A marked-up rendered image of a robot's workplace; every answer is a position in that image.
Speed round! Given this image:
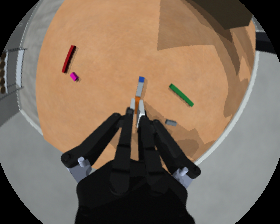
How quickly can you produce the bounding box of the green rod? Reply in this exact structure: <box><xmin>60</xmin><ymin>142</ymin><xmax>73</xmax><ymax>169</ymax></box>
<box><xmin>169</xmin><ymin>83</ymin><xmax>194</xmax><ymax>107</ymax></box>

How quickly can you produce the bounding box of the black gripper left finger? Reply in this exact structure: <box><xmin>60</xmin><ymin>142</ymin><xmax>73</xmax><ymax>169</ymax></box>
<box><xmin>61</xmin><ymin>98</ymin><xmax>135</xmax><ymax>196</ymax></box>

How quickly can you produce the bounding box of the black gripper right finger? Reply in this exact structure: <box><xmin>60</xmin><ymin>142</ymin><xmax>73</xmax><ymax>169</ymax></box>
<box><xmin>137</xmin><ymin>100</ymin><xmax>201</xmax><ymax>197</ymax></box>

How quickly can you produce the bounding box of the dark red rod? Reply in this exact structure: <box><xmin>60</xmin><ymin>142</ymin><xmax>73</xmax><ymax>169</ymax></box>
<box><xmin>62</xmin><ymin>45</ymin><xmax>76</xmax><ymax>73</ymax></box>

